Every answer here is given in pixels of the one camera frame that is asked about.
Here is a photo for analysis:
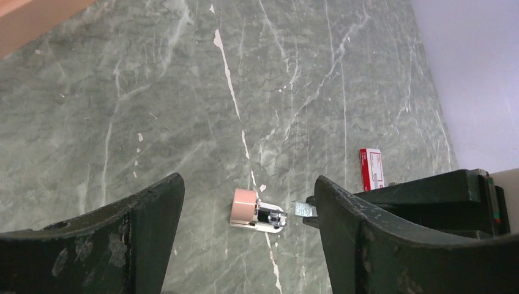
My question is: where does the pink white stapler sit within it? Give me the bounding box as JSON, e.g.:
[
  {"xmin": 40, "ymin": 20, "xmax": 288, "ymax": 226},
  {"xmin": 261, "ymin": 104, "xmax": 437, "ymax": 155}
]
[{"xmin": 230, "ymin": 189, "xmax": 288, "ymax": 233}]

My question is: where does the small staple box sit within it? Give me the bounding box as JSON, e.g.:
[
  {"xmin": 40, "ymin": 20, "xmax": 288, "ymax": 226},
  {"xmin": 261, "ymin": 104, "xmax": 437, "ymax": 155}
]
[{"xmin": 359, "ymin": 148, "xmax": 386, "ymax": 192}]

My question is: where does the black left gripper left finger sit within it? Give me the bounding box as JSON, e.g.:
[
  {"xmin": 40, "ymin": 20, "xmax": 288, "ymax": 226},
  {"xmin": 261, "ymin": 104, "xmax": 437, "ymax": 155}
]
[{"xmin": 1, "ymin": 173, "xmax": 185, "ymax": 293}]

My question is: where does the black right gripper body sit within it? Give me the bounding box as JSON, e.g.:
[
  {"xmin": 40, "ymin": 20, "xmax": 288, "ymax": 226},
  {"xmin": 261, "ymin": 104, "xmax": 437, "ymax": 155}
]
[{"xmin": 304, "ymin": 168, "xmax": 512, "ymax": 240}]

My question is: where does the peach plastic file organizer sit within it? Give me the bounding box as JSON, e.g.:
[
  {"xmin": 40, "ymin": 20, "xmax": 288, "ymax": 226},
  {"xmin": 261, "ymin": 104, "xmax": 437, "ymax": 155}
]
[{"xmin": 1, "ymin": 0, "xmax": 95, "ymax": 58}]

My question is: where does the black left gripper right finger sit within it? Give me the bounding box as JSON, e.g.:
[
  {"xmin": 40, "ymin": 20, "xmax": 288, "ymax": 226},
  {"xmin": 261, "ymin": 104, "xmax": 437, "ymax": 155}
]
[{"xmin": 314, "ymin": 176, "xmax": 518, "ymax": 293}]

